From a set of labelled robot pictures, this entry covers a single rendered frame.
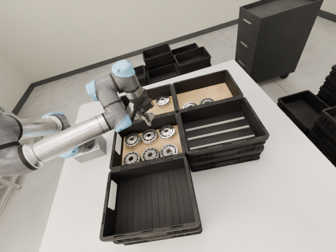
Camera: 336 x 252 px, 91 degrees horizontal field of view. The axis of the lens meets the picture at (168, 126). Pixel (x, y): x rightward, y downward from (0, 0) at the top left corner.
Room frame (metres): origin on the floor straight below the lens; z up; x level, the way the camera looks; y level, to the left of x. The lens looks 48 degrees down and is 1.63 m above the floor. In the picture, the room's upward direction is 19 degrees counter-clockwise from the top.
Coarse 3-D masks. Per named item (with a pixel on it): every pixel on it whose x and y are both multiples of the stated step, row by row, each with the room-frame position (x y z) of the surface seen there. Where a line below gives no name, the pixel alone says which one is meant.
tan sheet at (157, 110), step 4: (168, 96) 0.99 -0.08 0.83; (152, 100) 1.01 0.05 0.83; (152, 104) 0.96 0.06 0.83; (156, 104) 0.95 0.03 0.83; (172, 104) 0.89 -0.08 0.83; (152, 108) 0.92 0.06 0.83; (156, 108) 0.90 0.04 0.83; (160, 108) 0.89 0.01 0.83; (164, 108) 0.88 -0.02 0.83; (168, 108) 0.86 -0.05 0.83; (172, 108) 0.85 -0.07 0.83; (156, 112) 0.86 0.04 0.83; (160, 112) 0.85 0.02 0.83; (164, 112) 0.84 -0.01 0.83
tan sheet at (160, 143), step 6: (174, 126) 0.68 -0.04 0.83; (174, 138) 0.59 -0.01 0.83; (144, 144) 0.63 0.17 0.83; (156, 144) 0.60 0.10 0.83; (162, 144) 0.58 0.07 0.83; (174, 144) 0.55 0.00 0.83; (180, 144) 0.54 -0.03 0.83; (126, 150) 0.63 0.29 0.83; (132, 150) 0.61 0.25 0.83; (138, 150) 0.60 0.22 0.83; (180, 150) 0.50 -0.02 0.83
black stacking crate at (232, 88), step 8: (224, 72) 0.93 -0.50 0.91; (192, 80) 0.96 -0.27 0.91; (200, 80) 0.96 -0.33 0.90; (208, 80) 0.95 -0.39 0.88; (216, 80) 0.94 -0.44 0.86; (224, 80) 0.93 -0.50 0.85; (176, 88) 0.98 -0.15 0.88; (184, 88) 0.97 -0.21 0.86; (192, 88) 0.97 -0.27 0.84; (232, 88) 0.79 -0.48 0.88; (176, 96) 0.96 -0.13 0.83
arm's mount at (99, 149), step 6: (96, 138) 0.81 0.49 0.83; (102, 138) 0.87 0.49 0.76; (96, 144) 0.78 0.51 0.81; (102, 144) 0.81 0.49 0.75; (90, 150) 0.76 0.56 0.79; (96, 150) 0.76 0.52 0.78; (102, 150) 0.76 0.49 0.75; (72, 156) 0.77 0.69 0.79; (78, 156) 0.76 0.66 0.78; (84, 156) 0.76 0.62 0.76; (90, 156) 0.76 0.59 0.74; (96, 156) 0.76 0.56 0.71
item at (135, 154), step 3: (129, 153) 0.58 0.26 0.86; (132, 153) 0.57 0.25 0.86; (135, 153) 0.56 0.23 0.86; (126, 156) 0.56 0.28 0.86; (135, 156) 0.54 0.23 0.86; (138, 156) 0.53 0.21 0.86; (123, 159) 0.55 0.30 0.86; (126, 159) 0.54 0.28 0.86; (135, 159) 0.52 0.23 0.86; (138, 159) 0.52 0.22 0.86; (123, 162) 0.53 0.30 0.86; (126, 162) 0.52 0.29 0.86; (132, 162) 0.51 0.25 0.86
